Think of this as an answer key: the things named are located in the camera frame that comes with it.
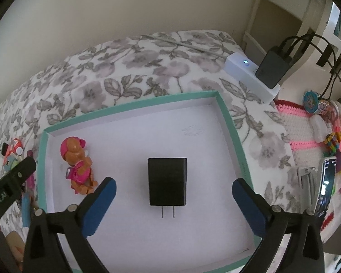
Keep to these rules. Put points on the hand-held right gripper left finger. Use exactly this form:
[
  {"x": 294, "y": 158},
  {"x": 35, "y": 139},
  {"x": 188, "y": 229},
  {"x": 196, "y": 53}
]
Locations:
[{"x": 100, "y": 207}]

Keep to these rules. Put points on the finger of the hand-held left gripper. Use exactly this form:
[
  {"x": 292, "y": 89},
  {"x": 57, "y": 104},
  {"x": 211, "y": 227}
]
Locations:
[{"x": 20, "y": 172}]

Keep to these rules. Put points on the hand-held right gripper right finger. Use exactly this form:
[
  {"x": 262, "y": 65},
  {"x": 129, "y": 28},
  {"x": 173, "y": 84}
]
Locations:
[{"x": 248, "y": 210}]

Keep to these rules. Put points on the black power adapter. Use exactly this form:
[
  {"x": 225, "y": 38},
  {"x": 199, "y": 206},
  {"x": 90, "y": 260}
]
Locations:
[{"x": 166, "y": 182}]

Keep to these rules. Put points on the teal cardboard box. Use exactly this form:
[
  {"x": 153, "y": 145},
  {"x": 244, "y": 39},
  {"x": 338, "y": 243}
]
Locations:
[{"x": 187, "y": 136}]

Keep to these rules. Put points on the pompom pen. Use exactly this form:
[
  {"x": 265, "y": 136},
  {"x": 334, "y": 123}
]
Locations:
[{"x": 31, "y": 183}]

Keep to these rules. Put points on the red white mushroom toy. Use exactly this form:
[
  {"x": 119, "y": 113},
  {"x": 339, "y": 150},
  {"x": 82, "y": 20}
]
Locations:
[{"x": 16, "y": 146}]

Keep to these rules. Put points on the light blue toy piece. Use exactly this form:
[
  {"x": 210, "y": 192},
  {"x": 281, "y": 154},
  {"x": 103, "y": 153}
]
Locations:
[{"x": 26, "y": 210}]

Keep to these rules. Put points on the pink puppy toy figure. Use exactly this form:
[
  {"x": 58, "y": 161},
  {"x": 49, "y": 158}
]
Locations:
[{"x": 76, "y": 173}]

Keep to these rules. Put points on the beige toy piece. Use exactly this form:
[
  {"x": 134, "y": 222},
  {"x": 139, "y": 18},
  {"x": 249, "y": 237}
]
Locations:
[{"x": 15, "y": 246}]

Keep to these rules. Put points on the silver hair clip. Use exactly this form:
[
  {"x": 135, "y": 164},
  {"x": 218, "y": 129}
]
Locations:
[{"x": 307, "y": 182}]

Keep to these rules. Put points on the smartphone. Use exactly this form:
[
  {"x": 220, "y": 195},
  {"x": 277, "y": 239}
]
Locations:
[{"x": 326, "y": 182}]

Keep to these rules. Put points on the pink white crochet cloth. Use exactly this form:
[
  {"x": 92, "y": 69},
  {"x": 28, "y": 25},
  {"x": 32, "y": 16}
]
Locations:
[{"x": 298, "y": 125}]

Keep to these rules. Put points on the colourful bead toy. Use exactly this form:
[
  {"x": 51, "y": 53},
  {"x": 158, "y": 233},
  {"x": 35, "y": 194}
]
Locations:
[{"x": 332, "y": 142}]

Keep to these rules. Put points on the bead jar with teal lid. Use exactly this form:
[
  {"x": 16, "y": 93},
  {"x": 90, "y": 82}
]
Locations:
[{"x": 311, "y": 102}]

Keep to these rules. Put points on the white charging hub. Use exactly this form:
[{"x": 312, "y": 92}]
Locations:
[{"x": 244, "y": 71}]

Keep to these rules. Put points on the dark grey charger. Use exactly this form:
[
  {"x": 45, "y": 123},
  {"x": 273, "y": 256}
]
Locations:
[{"x": 272, "y": 68}]

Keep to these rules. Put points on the white wooden furniture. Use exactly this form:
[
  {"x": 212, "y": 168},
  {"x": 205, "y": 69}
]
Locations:
[{"x": 307, "y": 76}]

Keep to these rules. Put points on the floral blanket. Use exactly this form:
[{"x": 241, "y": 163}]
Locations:
[{"x": 147, "y": 62}]

